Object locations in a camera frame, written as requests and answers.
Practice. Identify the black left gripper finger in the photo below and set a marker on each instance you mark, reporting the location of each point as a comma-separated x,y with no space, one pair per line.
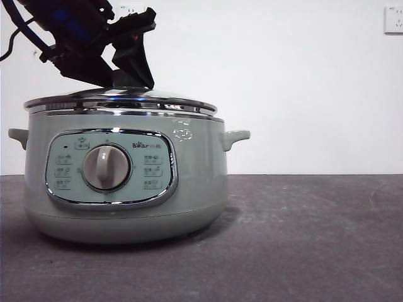
85,67
135,59

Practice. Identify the glass lid with green knob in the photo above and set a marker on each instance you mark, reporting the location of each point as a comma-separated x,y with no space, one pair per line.
126,97

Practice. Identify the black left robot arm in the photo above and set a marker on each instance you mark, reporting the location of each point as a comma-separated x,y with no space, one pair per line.
78,22

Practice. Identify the pale green electric pot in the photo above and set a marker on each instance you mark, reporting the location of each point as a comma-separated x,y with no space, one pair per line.
195,176

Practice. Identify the white wall socket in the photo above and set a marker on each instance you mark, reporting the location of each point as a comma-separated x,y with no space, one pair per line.
126,8
394,20

